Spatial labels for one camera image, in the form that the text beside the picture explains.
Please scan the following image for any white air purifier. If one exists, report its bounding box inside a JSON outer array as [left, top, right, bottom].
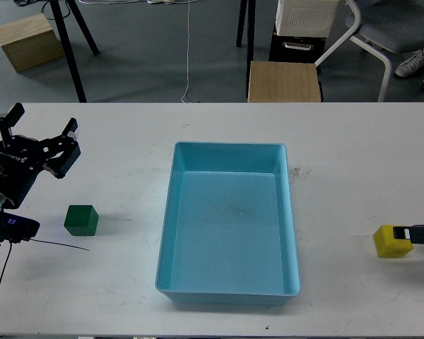
[[275, 0, 339, 37]]

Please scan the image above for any black tripod legs left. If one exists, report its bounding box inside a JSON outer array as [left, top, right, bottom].
[[49, 0, 100, 103]]

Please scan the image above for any thin white hanging cable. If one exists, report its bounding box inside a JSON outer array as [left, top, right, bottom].
[[181, 0, 192, 104]]

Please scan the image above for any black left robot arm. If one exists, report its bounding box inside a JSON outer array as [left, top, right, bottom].
[[0, 102, 81, 246]]

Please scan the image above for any grey white office chair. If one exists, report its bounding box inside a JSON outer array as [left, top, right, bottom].
[[314, 1, 424, 102]]

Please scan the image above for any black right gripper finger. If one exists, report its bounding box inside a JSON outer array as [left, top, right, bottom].
[[393, 224, 424, 244]]

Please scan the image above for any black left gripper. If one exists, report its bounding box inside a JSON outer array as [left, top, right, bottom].
[[0, 102, 81, 208]]

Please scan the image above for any light blue plastic box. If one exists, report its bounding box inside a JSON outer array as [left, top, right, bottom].
[[155, 142, 301, 306]]

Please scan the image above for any green wooden block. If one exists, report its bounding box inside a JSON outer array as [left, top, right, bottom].
[[64, 205, 99, 236]]

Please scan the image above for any yellow wooden block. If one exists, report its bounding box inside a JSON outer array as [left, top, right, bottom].
[[372, 225, 413, 258]]

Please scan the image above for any white sneaker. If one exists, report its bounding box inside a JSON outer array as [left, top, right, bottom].
[[394, 48, 424, 78]]

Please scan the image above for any black drawer cabinet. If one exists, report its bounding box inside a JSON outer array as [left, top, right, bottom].
[[269, 30, 326, 64]]

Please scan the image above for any wooden box far left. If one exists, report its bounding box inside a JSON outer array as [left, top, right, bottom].
[[0, 13, 64, 73]]

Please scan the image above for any black stand legs centre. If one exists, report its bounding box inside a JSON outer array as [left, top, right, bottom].
[[235, 0, 256, 97]]

